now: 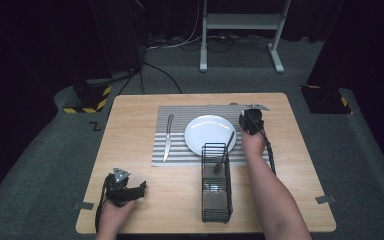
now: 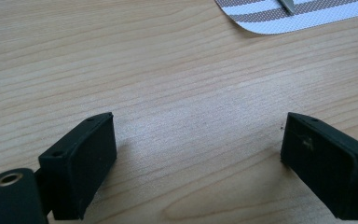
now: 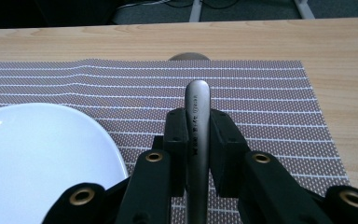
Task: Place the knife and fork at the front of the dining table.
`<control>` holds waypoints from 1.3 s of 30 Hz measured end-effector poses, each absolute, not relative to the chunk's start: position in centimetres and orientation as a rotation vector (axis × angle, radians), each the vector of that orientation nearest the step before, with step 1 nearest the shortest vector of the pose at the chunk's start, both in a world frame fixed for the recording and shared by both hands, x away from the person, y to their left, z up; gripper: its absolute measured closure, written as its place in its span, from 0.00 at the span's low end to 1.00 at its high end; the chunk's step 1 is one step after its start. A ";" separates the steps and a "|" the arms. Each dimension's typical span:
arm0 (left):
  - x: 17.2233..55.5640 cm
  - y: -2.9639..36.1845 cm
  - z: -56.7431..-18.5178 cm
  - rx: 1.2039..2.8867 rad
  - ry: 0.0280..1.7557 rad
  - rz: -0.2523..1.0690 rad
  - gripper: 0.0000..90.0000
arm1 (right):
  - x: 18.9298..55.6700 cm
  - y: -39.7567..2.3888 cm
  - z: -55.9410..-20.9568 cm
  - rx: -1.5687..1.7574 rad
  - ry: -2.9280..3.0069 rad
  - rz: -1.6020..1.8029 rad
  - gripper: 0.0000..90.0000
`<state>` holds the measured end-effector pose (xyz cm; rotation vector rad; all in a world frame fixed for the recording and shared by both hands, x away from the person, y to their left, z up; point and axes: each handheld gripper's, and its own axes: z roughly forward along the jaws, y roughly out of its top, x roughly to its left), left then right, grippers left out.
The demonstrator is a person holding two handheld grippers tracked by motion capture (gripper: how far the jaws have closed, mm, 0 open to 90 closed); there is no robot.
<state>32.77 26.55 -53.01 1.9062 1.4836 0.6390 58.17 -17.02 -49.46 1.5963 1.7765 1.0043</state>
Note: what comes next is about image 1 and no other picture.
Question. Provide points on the white metal stand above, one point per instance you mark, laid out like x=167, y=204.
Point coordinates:
x=243, y=21

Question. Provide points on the dark metal spoon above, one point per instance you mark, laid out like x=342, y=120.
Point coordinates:
x=225, y=153

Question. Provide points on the silver table knife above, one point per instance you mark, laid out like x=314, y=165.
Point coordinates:
x=168, y=140

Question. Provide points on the white round plate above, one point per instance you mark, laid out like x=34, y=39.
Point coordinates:
x=208, y=131

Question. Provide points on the black box with striped edge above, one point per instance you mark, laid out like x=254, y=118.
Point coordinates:
x=326, y=100
x=90, y=96

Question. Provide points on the person's right hand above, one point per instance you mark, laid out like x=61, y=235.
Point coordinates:
x=252, y=145

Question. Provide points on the person's left hand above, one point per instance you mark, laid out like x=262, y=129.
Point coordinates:
x=115, y=216

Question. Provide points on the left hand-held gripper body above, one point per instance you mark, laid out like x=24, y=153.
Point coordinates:
x=118, y=188

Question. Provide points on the grey tape piece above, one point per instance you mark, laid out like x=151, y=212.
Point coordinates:
x=84, y=205
x=325, y=199

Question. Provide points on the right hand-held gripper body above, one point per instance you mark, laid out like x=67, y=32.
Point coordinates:
x=251, y=123

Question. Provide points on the grey white striped placemat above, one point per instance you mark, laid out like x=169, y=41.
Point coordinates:
x=176, y=146

